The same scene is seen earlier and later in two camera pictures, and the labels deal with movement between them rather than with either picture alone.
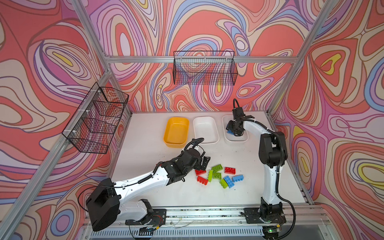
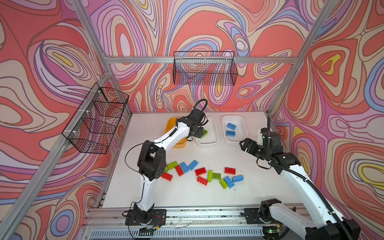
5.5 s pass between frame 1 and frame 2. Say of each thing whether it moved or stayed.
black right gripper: moved
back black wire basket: stayed
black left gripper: moved
